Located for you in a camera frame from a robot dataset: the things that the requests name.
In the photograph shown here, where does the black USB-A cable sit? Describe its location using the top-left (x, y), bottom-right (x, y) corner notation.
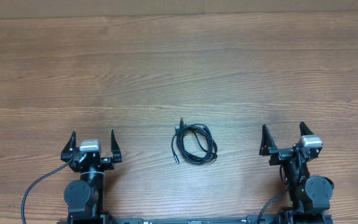
top-left (175, 117), bottom-right (219, 166)

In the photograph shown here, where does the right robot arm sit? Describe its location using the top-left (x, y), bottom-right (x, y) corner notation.
top-left (256, 122), bottom-right (334, 223)

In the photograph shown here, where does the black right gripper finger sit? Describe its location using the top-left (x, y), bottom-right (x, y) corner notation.
top-left (259, 124), bottom-right (277, 156)
top-left (299, 121), bottom-right (314, 136)

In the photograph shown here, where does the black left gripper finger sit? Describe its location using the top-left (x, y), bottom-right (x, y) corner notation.
top-left (60, 131), bottom-right (76, 161)
top-left (111, 129), bottom-right (122, 163)

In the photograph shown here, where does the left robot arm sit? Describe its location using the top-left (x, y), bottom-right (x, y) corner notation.
top-left (61, 130), bottom-right (122, 224)

